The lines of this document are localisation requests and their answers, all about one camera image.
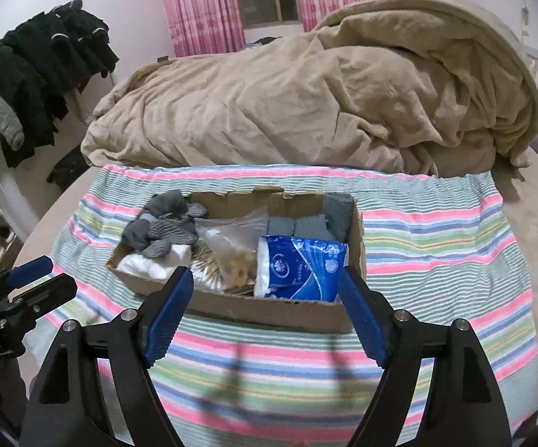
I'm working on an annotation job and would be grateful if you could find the pile of black clothes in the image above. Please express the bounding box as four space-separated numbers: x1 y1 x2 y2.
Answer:
0 0 121 168

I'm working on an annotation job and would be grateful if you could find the white cotton pad pack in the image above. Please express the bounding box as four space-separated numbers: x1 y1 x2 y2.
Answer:
116 242 192 282

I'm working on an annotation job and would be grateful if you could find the grey quilted garment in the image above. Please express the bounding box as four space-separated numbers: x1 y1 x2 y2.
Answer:
0 95 25 152

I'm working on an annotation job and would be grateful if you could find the grey dotted socks pair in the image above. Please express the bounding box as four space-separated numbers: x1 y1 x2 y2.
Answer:
121 189 211 260

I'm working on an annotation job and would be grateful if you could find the black suitcase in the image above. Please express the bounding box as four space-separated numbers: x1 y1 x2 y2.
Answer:
47 149 90 191

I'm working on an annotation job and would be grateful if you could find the brown cardboard box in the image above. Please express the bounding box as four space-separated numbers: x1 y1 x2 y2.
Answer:
105 187 367 335

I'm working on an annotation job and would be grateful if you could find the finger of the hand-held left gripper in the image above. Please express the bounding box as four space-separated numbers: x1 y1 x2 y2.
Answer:
0 255 54 296
15 274 78 317

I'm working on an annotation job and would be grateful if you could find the beige blanket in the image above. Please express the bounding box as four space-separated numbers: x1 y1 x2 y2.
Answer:
80 0 538 178

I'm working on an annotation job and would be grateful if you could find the black bag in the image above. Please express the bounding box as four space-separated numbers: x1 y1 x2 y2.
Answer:
245 35 283 50

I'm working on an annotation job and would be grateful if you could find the blue tissue pack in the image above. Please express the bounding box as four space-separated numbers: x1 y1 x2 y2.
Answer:
253 236 348 302

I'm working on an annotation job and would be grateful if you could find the round beige bed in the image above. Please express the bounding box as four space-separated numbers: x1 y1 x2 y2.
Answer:
15 47 538 429

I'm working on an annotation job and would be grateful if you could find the cotton swab pack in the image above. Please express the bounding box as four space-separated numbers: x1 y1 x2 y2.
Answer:
190 242 232 292

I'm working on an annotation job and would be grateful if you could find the clear zip bag of snacks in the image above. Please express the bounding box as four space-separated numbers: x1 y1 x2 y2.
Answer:
195 207 270 289

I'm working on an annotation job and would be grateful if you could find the grey fuzzy socks pair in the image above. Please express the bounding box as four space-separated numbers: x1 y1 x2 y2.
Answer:
266 193 356 245

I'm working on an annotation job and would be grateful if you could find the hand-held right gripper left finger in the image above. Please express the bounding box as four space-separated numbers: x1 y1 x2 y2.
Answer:
20 265 195 447

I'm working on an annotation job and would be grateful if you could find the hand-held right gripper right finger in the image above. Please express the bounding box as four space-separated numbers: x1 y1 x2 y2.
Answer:
338 267 514 447

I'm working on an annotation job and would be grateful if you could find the striped cloth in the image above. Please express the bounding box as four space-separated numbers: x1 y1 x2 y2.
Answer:
15 164 538 445

